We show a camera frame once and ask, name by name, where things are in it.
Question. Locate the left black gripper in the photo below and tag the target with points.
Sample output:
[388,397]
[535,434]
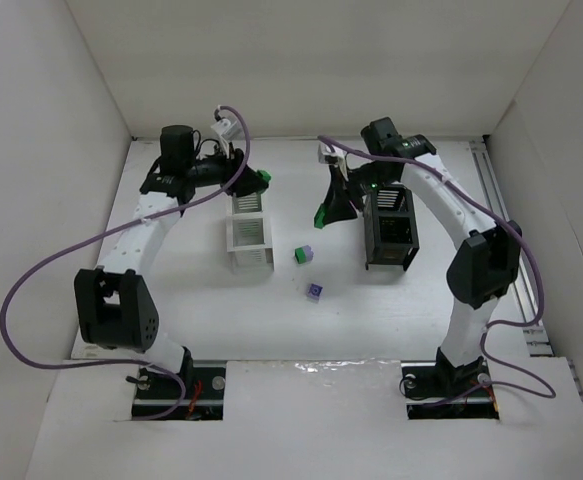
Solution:
[242,176]

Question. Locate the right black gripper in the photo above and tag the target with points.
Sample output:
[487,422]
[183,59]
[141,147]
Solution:
[346,185]

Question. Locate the green lego cube top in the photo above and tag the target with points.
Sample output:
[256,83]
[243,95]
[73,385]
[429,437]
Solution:
[264,176]

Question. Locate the green lego cube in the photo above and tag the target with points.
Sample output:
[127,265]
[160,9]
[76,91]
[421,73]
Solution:
[319,217]
[264,176]

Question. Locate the black two-cell container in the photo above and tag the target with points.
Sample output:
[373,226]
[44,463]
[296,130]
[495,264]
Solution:
[390,227]

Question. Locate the purple lego square brick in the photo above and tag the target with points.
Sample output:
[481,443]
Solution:
[314,292]

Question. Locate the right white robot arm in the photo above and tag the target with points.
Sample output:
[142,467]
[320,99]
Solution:
[487,255]

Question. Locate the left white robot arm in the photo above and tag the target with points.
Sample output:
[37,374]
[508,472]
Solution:
[114,305]

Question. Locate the white two-cell container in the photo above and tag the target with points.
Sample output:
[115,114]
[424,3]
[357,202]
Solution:
[248,233]

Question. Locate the white foam front board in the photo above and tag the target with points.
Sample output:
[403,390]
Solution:
[293,420]

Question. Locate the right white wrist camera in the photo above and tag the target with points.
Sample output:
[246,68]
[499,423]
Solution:
[333,157]

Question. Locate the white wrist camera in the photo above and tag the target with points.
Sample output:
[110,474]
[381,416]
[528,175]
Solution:
[226,128]
[333,157]

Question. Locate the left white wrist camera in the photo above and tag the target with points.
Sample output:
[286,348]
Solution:
[226,128]

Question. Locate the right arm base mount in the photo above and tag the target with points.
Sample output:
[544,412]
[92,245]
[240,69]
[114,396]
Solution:
[429,397]

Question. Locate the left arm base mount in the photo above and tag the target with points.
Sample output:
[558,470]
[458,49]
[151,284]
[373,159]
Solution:
[156,395]

